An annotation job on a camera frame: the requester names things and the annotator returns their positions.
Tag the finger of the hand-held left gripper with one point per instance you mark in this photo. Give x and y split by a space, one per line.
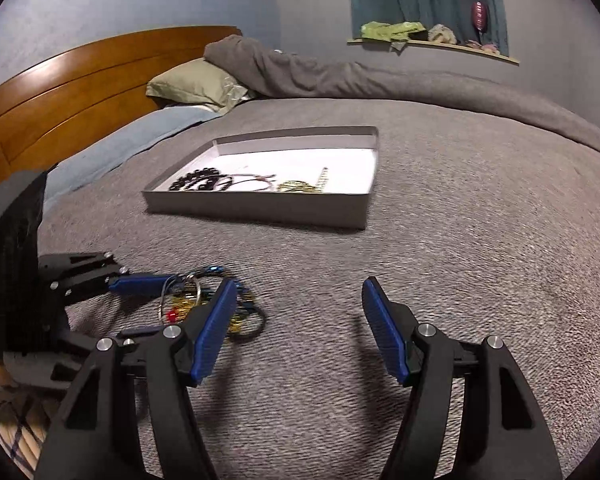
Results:
140 332
137 285

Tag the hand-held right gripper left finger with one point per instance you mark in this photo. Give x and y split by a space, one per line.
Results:
212 330

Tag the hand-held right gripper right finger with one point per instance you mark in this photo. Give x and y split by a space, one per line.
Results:
385 330

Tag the shallow grey cardboard box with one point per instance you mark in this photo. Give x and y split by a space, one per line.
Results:
260 215

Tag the grey bed blanket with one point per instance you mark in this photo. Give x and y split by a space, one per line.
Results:
455 235

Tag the light blue blanket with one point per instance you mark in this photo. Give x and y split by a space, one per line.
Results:
115 145

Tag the plaid cloth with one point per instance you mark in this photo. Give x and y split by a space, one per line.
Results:
15 430

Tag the wooden headboard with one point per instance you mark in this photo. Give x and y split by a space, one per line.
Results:
70 90

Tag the beige pillow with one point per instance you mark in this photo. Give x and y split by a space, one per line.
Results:
195 85

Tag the rolled grey duvet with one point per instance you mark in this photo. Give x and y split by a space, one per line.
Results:
405 90

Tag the windowsill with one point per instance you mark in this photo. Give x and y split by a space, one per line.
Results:
445 46

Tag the green cloth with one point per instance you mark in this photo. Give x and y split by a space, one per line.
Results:
390 30

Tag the pink cloth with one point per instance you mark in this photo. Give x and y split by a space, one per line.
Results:
485 47

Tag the beige crumpled cloth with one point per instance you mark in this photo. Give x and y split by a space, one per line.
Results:
442 34

